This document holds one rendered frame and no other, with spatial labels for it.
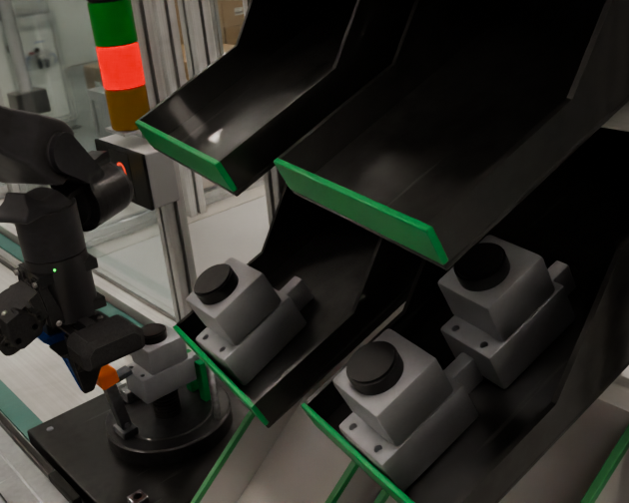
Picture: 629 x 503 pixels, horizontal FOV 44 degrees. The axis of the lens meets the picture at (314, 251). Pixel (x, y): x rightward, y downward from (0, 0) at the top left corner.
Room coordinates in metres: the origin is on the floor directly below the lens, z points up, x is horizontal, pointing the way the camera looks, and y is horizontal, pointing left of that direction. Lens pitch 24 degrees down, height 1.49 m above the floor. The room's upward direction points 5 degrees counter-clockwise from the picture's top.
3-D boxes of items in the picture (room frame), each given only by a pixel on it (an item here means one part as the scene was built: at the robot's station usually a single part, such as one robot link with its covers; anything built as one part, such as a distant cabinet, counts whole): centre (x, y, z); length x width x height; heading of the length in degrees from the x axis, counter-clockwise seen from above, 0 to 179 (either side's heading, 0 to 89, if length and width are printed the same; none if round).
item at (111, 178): (0.71, 0.23, 1.27); 0.12 x 0.08 x 0.11; 159
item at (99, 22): (0.94, 0.21, 1.38); 0.05 x 0.05 x 0.05
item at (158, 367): (0.72, 0.17, 1.06); 0.08 x 0.04 x 0.07; 129
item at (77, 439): (0.72, 0.18, 0.96); 0.24 x 0.24 x 0.02; 39
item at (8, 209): (0.67, 0.24, 1.25); 0.09 x 0.06 x 0.07; 159
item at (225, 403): (0.72, 0.18, 0.98); 0.14 x 0.14 x 0.02
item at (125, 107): (0.94, 0.21, 1.28); 0.05 x 0.05 x 0.05
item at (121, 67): (0.94, 0.21, 1.33); 0.05 x 0.05 x 0.05
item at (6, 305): (0.63, 0.28, 1.17); 0.07 x 0.07 x 0.06; 41
